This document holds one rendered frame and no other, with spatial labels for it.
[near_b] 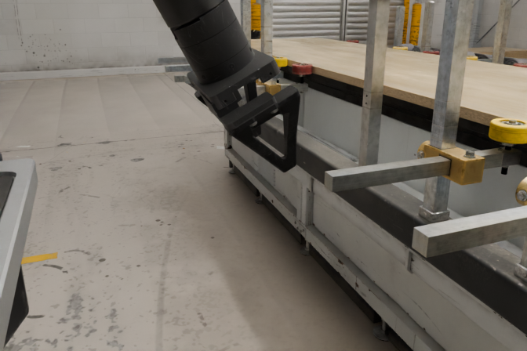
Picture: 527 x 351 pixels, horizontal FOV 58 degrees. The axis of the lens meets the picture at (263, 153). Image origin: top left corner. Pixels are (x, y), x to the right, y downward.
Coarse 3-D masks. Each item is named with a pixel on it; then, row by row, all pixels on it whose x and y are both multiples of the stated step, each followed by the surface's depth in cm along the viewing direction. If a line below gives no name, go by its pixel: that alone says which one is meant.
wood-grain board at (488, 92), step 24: (288, 48) 257; (312, 48) 257; (336, 48) 257; (360, 48) 257; (312, 72) 186; (336, 72) 168; (360, 72) 168; (384, 72) 168; (408, 72) 168; (432, 72) 168; (480, 72) 168; (504, 72) 168; (408, 96) 132; (432, 96) 125; (480, 96) 125; (504, 96) 125; (480, 120) 108
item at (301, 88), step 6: (282, 84) 185; (288, 84) 185; (294, 84) 185; (300, 84) 185; (306, 84) 186; (240, 90) 177; (258, 90) 179; (264, 90) 180; (300, 90) 186; (306, 90) 186
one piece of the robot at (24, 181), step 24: (0, 168) 29; (24, 168) 29; (0, 192) 26; (24, 192) 25; (0, 216) 23; (24, 216) 24; (0, 240) 20; (24, 240) 23; (0, 264) 18; (0, 288) 17; (24, 288) 33; (0, 312) 16; (24, 312) 34; (0, 336) 16
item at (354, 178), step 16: (416, 160) 90; (432, 160) 90; (448, 160) 90; (496, 160) 95; (512, 160) 96; (336, 176) 82; (352, 176) 83; (368, 176) 84; (384, 176) 86; (400, 176) 87; (416, 176) 88; (432, 176) 90
